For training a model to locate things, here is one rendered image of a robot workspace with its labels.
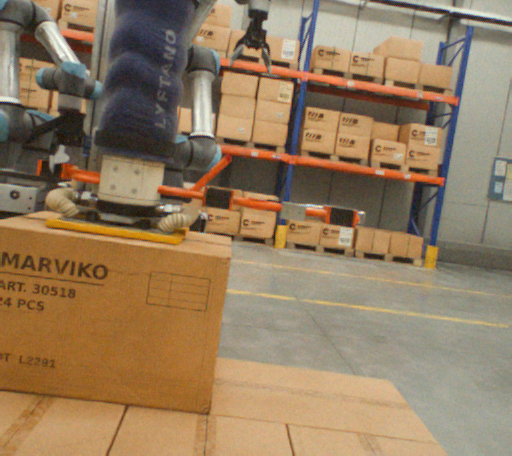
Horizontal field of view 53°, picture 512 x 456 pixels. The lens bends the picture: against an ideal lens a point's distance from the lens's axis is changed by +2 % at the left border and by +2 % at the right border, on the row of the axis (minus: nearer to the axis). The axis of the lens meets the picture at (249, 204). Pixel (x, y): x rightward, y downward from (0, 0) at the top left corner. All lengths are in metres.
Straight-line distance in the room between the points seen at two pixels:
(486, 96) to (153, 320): 10.66
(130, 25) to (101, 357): 0.84
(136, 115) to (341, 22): 9.47
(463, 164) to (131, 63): 10.22
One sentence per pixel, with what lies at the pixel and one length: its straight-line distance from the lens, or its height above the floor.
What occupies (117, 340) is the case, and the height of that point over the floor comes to 0.70.
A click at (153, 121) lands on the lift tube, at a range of 1.39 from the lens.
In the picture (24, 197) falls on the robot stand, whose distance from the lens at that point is 1.96.
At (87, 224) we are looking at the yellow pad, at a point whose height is 0.97.
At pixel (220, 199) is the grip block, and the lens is 1.42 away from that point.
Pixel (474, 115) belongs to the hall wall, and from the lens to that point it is 11.45.
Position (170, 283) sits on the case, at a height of 0.86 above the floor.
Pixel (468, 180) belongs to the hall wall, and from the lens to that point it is 11.37.
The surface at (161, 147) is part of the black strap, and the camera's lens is 1.39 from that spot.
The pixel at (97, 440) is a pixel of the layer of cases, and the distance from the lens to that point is 1.26.
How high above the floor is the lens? 1.15
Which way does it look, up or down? 3 degrees down
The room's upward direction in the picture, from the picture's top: 8 degrees clockwise
